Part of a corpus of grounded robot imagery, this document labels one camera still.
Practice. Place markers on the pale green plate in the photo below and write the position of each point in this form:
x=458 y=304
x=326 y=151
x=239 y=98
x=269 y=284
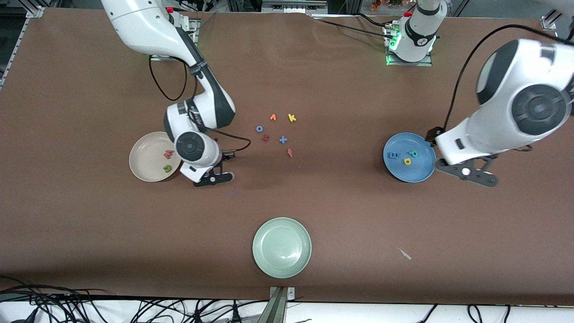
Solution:
x=282 y=247

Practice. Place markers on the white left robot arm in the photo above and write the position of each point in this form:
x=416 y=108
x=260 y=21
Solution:
x=515 y=76

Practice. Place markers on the blue foam letter m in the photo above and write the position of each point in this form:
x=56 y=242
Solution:
x=393 y=156

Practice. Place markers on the grey power strip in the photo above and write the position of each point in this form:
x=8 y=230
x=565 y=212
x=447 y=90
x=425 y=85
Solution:
x=291 y=6

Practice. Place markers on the small orange toy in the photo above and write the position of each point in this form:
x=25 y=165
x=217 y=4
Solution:
x=376 y=4

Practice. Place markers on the metal table edge bracket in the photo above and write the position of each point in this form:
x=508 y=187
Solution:
x=280 y=309

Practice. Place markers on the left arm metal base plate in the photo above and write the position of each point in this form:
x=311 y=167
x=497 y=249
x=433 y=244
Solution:
x=417 y=63

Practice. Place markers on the aluminium frame rail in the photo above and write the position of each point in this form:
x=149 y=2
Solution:
x=548 y=22
x=36 y=11

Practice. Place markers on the pink foam letter w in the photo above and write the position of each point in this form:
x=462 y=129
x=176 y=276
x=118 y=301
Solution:
x=168 y=155

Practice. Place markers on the white tape scrap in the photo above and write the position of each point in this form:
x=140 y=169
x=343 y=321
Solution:
x=405 y=254

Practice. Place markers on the beige brown plate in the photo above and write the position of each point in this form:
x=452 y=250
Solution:
x=148 y=152

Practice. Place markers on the blue plate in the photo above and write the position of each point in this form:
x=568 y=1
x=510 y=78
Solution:
x=399 y=172

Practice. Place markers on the brown table cover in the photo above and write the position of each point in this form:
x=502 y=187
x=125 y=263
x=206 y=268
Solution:
x=287 y=197

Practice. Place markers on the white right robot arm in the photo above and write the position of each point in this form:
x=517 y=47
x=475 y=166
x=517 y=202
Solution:
x=143 y=22

